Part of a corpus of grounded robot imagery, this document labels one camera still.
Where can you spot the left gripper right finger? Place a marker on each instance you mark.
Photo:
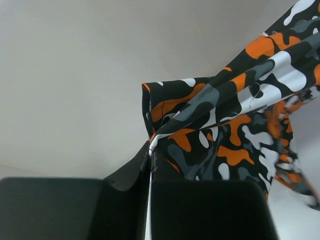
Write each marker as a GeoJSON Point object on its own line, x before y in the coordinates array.
{"type": "Point", "coordinates": [182, 209]}

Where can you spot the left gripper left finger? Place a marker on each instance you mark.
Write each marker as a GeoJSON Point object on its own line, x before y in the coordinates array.
{"type": "Point", "coordinates": [54, 208]}

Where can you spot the orange camouflage shorts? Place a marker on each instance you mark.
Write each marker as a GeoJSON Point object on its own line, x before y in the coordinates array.
{"type": "Point", "coordinates": [236, 125]}

